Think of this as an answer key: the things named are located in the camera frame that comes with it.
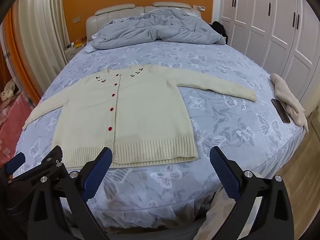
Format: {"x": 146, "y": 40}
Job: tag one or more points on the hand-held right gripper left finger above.
{"x": 96, "y": 177}

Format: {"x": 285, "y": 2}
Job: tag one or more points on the black phone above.
{"x": 281, "y": 110}

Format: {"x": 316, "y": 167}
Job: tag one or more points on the white wall panel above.
{"x": 201, "y": 7}

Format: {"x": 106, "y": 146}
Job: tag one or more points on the white wardrobe doors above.
{"x": 275, "y": 30}

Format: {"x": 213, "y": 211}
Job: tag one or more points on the grey-blue duvet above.
{"x": 150, "y": 30}

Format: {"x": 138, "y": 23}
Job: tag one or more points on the cream plush toy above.
{"x": 7, "y": 91}

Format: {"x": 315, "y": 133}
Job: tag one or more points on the pink blanket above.
{"x": 12, "y": 122}

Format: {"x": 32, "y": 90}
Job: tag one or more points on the wall socket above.
{"x": 76, "y": 19}

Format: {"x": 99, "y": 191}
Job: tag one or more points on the cream curtain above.
{"x": 42, "y": 30}

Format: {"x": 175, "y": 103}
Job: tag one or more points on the bedside table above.
{"x": 70, "y": 52}

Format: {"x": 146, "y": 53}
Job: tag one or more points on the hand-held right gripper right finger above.
{"x": 225, "y": 172}

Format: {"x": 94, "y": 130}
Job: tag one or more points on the cream knitted cardigan sweater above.
{"x": 140, "y": 110}

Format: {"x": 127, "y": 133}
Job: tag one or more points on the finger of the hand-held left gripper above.
{"x": 53, "y": 158}
{"x": 15, "y": 161}

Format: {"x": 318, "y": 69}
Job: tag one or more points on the blue butterfly bed sheet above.
{"x": 225, "y": 135}

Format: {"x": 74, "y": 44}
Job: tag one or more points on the beige cloth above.
{"x": 290, "y": 97}

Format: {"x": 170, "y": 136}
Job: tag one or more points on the black bag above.
{"x": 220, "y": 28}

